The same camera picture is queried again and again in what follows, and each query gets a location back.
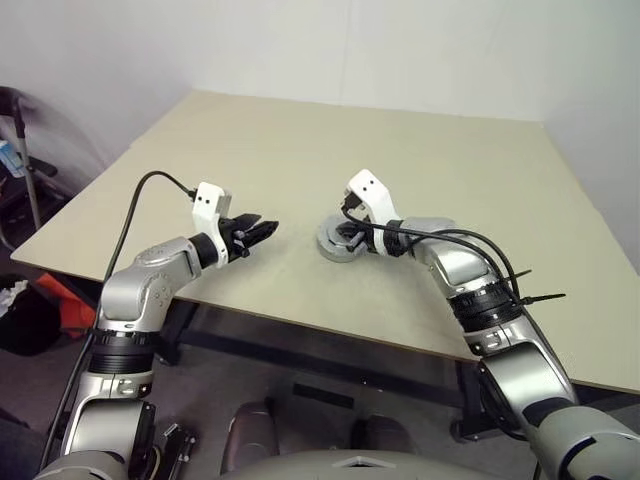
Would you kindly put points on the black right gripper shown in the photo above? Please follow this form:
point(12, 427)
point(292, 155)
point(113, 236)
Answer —
point(364, 225)

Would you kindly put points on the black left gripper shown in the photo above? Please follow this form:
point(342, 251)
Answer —
point(235, 240)

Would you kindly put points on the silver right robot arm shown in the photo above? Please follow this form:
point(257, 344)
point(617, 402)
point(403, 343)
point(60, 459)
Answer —
point(455, 265)

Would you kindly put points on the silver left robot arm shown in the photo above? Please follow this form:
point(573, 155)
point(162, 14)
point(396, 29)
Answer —
point(145, 285)

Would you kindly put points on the black zip tie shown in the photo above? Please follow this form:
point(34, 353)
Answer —
point(521, 275)
point(542, 298)

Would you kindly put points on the orange cloth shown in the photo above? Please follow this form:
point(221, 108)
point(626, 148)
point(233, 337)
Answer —
point(67, 305)

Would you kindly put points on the dark rounded shape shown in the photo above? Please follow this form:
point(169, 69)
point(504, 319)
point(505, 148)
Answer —
point(250, 432)

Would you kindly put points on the silver metal pole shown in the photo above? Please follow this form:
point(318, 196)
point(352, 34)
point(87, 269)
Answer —
point(29, 185)

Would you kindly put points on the black boxy device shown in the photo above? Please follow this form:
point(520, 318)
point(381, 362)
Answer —
point(177, 447)

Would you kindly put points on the grey robot torso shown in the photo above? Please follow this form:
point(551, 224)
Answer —
point(300, 467)

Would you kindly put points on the black bag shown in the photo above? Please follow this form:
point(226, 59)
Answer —
point(27, 325)

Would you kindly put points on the white crumpled paper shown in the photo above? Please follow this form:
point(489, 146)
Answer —
point(12, 295)

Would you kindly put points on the blue and white pack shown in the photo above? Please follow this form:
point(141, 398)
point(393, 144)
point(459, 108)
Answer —
point(10, 157)

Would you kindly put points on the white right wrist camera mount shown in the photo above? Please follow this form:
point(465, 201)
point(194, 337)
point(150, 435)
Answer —
point(372, 187)

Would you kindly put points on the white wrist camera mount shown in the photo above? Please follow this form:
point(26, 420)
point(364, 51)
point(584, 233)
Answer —
point(207, 200)
point(372, 187)

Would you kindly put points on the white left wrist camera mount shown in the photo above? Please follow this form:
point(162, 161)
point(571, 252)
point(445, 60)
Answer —
point(207, 200)

